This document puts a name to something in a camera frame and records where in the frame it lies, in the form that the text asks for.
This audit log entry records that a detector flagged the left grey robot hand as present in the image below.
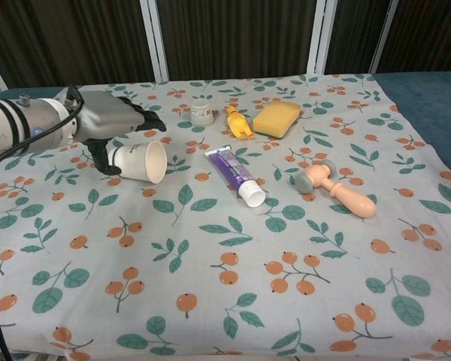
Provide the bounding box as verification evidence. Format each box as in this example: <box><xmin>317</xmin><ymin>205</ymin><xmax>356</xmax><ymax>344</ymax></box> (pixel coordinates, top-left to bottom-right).
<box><xmin>74</xmin><ymin>90</ymin><xmax>168</xmax><ymax>175</ymax></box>

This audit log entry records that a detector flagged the white paper cup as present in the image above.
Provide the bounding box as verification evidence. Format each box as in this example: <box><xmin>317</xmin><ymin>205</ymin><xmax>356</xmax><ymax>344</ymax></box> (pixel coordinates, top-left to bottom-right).
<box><xmin>107</xmin><ymin>140</ymin><xmax>168</xmax><ymax>185</ymax></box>

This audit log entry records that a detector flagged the small grey jar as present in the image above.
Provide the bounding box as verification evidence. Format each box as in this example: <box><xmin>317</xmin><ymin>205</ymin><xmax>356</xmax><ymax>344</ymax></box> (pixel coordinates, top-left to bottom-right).
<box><xmin>189</xmin><ymin>99</ymin><xmax>216</xmax><ymax>126</ymax></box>

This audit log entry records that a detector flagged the yellow rubber chicken toy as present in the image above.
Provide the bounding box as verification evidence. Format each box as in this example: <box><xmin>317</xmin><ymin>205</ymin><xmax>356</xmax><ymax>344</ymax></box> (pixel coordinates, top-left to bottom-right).
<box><xmin>224</xmin><ymin>105</ymin><xmax>256</xmax><ymax>141</ymax></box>

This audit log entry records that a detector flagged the purple toothpaste tube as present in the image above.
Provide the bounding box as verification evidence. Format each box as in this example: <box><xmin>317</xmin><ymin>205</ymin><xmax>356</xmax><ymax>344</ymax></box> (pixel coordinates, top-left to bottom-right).
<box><xmin>204</xmin><ymin>147</ymin><xmax>266</xmax><ymax>208</ymax></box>

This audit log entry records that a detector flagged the yellow sponge with green base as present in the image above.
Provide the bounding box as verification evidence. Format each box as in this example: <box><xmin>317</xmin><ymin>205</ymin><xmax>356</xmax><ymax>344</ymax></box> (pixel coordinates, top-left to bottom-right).
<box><xmin>252</xmin><ymin>98</ymin><xmax>303</xmax><ymax>141</ymax></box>

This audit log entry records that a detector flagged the floral fruit print tablecloth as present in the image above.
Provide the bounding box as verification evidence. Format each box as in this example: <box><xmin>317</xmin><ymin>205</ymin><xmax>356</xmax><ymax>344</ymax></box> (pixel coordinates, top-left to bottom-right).
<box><xmin>0</xmin><ymin>73</ymin><xmax>451</xmax><ymax>361</ymax></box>

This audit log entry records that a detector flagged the pink massage hammer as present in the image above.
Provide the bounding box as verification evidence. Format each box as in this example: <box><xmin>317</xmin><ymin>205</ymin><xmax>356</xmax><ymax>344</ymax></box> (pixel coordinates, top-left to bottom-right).
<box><xmin>294</xmin><ymin>159</ymin><xmax>377</xmax><ymax>219</ymax></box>

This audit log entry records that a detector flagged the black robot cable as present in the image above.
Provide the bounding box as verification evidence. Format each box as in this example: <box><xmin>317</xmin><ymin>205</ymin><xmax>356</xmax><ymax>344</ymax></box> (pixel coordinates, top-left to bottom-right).
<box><xmin>0</xmin><ymin>84</ymin><xmax>86</xmax><ymax>361</ymax></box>

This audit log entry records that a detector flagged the white folding screen frame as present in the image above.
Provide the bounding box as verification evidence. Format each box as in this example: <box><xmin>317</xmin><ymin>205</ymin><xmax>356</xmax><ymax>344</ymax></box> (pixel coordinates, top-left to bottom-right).
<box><xmin>0</xmin><ymin>0</ymin><xmax>399</xmax><ymax>95</ymax></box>

